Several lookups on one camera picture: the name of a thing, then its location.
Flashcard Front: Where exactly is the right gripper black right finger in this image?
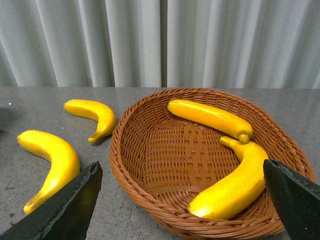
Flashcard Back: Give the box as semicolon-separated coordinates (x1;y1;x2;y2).
263;159;320;240

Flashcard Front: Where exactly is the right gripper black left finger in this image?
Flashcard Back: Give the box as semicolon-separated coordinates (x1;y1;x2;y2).
0;161;103;240

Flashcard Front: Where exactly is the curved yellow banana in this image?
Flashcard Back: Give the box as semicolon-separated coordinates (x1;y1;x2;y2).
187;136;269;220

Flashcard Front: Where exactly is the large yellow banana front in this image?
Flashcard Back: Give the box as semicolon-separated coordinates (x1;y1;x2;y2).
17;130;81;215

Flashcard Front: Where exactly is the straight yellow banana in basket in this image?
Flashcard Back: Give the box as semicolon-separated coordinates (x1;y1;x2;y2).
167;99;254;144

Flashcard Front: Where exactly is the yellow banana back on table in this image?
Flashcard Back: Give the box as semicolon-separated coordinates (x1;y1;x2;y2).
63;99;117;144

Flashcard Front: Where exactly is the right brown wicker basket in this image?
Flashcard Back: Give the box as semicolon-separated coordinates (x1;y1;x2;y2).
109;88;316;240

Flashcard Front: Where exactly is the white pleated curtain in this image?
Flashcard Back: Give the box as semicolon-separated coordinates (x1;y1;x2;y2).
0;0;320;89

